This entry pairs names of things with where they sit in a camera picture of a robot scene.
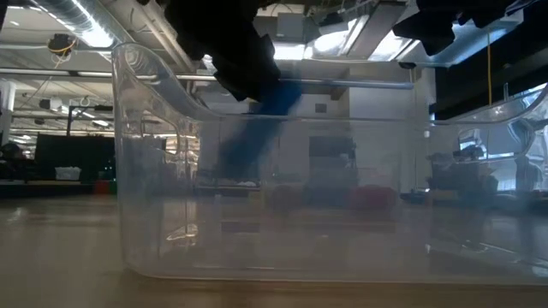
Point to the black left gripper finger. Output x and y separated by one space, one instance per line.
248 72

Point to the blue block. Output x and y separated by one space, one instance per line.
274 102

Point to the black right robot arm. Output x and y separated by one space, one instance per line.
492 8

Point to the grey horizontal pipe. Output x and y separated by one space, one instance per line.
364 83

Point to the black ceiling device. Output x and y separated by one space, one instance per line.
61 43

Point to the green rectangular block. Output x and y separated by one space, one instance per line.
111 187

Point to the black panel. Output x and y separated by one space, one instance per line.
73 156

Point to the orange-red rectangular block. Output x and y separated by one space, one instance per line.
100 187

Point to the clear plastic bin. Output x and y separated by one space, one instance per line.
342 248

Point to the white box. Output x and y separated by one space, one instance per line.
67 173

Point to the silver rectangular duct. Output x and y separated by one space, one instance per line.
377 30

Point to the silver round ventilation duct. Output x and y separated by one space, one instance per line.
64 13

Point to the black aluminium table frame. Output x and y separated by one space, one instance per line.
43 190

